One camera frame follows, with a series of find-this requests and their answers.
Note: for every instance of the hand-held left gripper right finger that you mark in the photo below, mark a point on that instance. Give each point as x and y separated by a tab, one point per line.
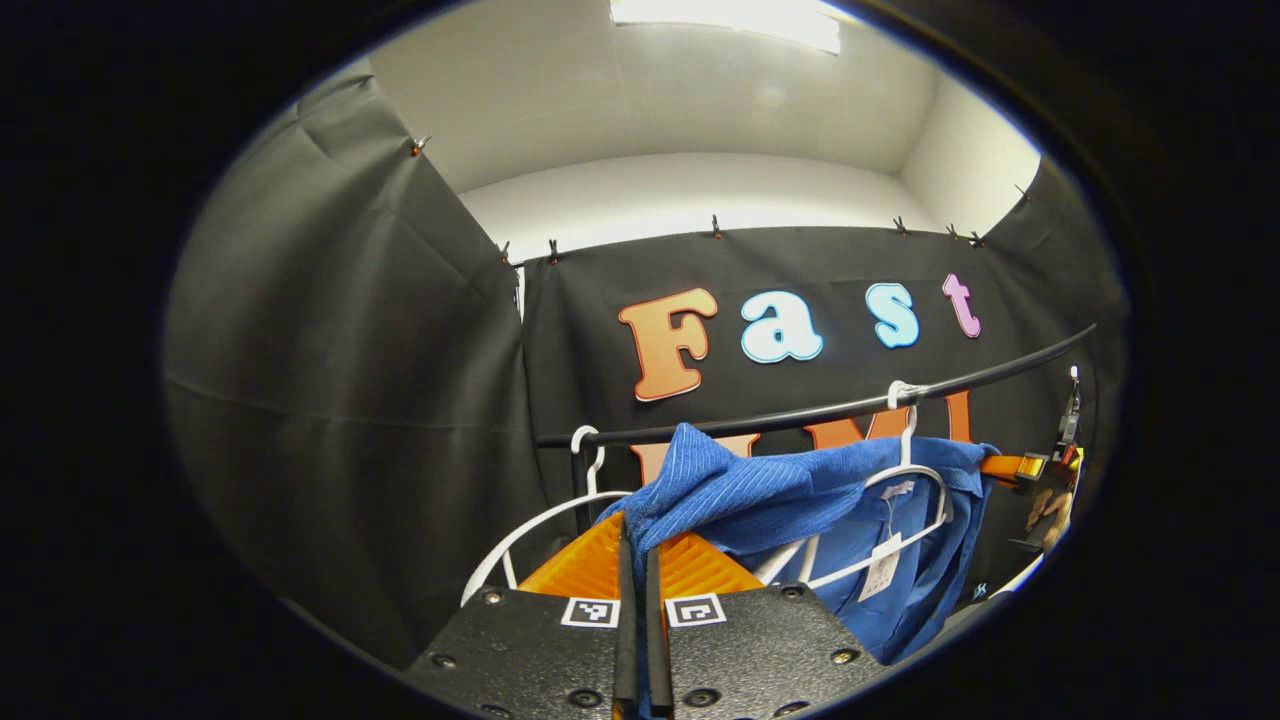
760	650

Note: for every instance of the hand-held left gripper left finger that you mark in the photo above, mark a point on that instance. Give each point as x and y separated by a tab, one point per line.
540	650

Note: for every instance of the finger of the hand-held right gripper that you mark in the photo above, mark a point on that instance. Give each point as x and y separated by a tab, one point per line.
1010	468

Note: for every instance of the white clothes hanger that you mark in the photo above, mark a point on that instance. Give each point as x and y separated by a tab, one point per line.
909	440
560	506

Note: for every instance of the black clothes rack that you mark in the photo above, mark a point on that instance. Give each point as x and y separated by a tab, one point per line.
760	417

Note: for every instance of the white garment tag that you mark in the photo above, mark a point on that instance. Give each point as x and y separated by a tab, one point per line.
880	570

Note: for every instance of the black backdrop cloth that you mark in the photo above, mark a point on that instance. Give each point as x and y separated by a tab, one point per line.
350	400

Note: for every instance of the large ceiling light panel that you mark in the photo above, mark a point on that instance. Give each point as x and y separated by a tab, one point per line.
730	18

